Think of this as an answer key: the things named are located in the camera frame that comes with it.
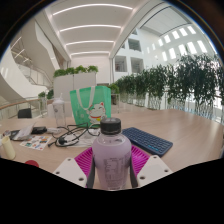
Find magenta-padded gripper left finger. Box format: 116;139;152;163
53;147;96;189

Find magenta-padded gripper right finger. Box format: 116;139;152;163
129;144;174;189

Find lilac drink bottle black cap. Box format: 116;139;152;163
91;117;133;191

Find dark blue keyboard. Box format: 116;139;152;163
121;126;174;158

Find white paper sheets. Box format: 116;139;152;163
63;128;101;148

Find colourful sticker sheet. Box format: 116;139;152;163
19;134;53;152

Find black charger block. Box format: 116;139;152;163
31;126;48;135

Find clear shaker bottle white lid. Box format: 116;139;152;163
52;93;67;128

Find open printed booklet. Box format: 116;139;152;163
11;122;37;141

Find black wallet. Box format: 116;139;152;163
9;129;21;140

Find green tote bag cat print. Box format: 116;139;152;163
69;85;112;128

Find pale yellow mug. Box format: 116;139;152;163
0;134;17;161

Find black chair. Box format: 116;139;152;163
17;108;33;119

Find white cabinet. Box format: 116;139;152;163
53;72;98;101

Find wooden handrail glass railing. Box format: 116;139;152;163
0;96;54;118

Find green shelf planter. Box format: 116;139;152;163
107;83;120;95

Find tall green plant hedge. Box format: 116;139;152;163
114;53;224;118

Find small green plant row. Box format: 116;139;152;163
53;65;100;78

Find ceiling light strips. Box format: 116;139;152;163
51;3;134;58

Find tangled black cables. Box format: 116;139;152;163
47;123;101;148

